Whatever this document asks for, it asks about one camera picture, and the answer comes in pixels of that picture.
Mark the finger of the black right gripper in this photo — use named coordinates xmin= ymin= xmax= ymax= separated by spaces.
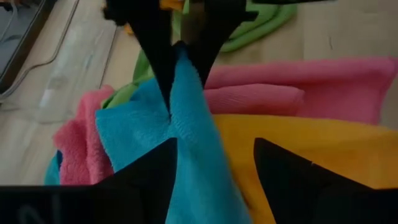
xmin=186 ymin=0 xmax=259 ymax=88
xmin=129 ymin=0 xmax=175 ymax=114

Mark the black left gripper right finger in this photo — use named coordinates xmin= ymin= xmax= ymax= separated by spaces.
xmin=254 ymin=138 xmax=374 ymax=190

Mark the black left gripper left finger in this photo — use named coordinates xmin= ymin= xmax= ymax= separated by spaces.
xmin=96 ymin=138 xmax=178 ymax=187

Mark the pink microfiber towel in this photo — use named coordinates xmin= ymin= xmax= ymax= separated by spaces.
xmin=52 ymin=57 xmax=398 ymax=187

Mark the large green microfiber towel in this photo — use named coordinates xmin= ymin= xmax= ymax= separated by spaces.
xmin=172 ymin=0 xmax=299 ymax=54

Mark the clear plastic bin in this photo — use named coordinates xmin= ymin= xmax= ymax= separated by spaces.
xmin=0 ymin=0 xmax=121 ymax=125

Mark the orange microfiber towel with label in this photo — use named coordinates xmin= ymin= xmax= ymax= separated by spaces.
xmin=213 ymin=113 xmax=398 ymax=224

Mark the blue microfiber towel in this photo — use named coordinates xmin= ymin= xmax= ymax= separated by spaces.
xmin=43 ymin=40 xmax=252 ymax=224

